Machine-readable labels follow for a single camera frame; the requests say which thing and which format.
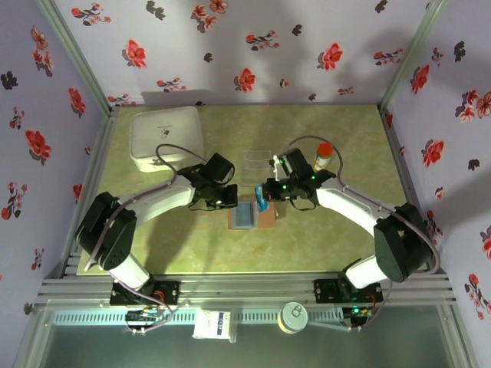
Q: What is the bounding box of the pink card holder album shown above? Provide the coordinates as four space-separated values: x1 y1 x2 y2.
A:
227 201 280 232

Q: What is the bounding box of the aluminium corner post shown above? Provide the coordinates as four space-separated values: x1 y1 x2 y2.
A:
377 0 448 112
36 0 120 116

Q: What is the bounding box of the lavender right arm cable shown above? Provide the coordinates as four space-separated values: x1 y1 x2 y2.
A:
289 135 440 329

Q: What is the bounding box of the white box with blue print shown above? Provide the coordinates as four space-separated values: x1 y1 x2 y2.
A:
191 309 238 343

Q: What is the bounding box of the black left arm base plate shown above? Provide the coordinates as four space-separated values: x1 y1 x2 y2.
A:
110 279 180 307

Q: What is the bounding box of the white square box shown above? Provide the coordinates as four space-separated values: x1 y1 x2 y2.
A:
128 106 206 174

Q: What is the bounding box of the lavender left arm cable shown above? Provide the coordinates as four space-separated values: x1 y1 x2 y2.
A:
84 143 210 271

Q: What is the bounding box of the aluminium side rail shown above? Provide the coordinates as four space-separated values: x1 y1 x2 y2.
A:
61 107 120 277
377 105 448 277

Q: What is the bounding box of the lavender arm cable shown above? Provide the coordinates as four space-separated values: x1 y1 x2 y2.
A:
289 135 440 329
84 143 210 271

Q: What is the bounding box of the aluminium cross rail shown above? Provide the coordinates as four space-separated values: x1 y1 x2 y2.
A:
36 272 460 310

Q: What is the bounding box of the orange-capped small bottle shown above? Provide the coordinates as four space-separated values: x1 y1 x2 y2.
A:
312 143 334 173

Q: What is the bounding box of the slotted grey cable duct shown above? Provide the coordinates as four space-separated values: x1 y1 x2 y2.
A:
51 309 346 326

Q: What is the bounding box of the tin can with pull tab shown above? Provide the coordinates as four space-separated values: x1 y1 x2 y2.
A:
278 301 309 335

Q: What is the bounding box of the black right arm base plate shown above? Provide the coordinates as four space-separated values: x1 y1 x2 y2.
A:
313 278 384 304

